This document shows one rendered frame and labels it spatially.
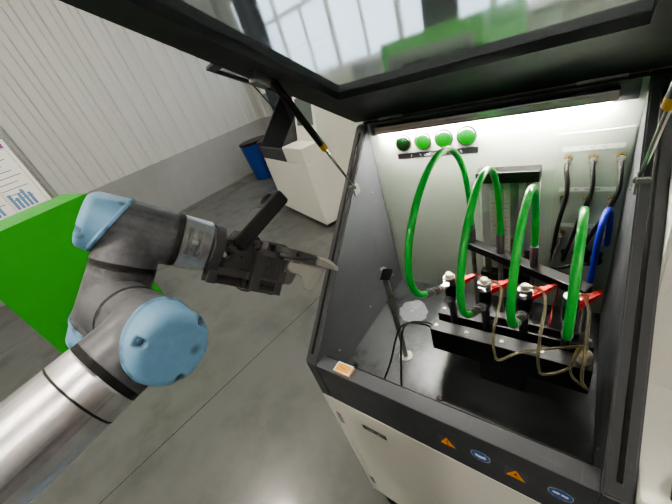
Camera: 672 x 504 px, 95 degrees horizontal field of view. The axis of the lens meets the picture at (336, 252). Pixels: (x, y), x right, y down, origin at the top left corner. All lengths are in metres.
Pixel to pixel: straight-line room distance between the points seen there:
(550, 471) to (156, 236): 0.74
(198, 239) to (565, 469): 0.72
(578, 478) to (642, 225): 0.45
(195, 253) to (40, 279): 3.17
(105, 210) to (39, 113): 6.41
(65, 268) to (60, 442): 3.29
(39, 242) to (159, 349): 3.26
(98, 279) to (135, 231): 0.07
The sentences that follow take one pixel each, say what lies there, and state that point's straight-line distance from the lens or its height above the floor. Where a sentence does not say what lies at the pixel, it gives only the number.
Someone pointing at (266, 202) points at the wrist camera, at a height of 1.49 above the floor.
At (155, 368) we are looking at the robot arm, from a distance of 0.33.
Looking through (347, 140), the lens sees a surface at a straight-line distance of 3.67.
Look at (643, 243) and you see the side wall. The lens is 0.75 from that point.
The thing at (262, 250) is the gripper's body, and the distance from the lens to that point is 0.49.
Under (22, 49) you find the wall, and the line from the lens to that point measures 6.98.
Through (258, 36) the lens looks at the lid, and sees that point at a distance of 0.67.
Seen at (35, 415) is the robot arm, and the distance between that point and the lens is 0.35.
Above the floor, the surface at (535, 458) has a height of 0.95.
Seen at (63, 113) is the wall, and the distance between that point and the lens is 6.86.
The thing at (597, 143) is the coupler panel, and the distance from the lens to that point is 0.90.
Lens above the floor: 1.64
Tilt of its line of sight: 31 degrees down
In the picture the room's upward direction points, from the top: 19 degrees counter-clockwise
